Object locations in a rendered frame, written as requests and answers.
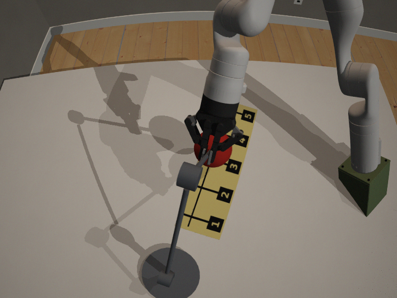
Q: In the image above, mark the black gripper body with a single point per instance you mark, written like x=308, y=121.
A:
x=217, y=113

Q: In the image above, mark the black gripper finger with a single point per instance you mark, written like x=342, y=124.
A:
x=236, y=135
x=190, y=123

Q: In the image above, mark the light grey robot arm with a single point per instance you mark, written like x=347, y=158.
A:
x=225, y=80

